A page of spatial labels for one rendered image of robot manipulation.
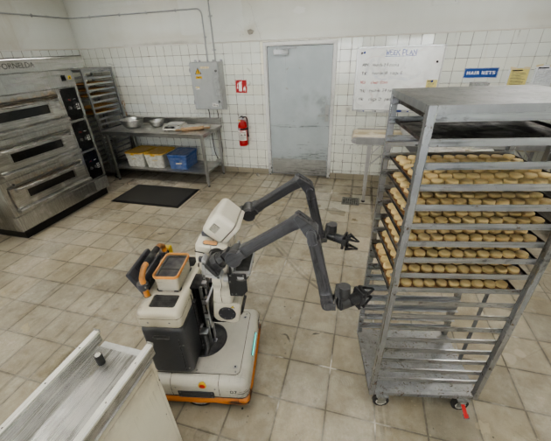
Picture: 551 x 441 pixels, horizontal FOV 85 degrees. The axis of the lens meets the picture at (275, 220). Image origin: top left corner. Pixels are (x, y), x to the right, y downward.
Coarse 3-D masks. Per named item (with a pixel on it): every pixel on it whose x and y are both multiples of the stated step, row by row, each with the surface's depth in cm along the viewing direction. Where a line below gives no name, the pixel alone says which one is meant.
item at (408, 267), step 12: (384, 240) 170; (408, 264) 151; (420, 264) 151; (432, 264) 150; (444, 264) 150; (456, 264) 149; (468, 264) 149; (480, 264) 148; (492, 264) 148; (504, 264) 147
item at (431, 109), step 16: (432, 112) 103; (432, 128) 106; (416, 160) 113; (416, 176) 115; (416, 192) 118; (400, 240) 131; (400, 256) 134; (400, 272) 138; (384, 320) 155; (384, 336) 160
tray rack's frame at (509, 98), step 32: (416, 96) 120; (448, 96) 117; (480, 96) 115; (512, 96) 112; (544, 96) 110; (544, 160) 132; (544, 256) 129; (512, 320) 148; (384, 352) 209; (384, 384) 189; (416, 384) 188; (448, 384) 188; (480, 384) 174
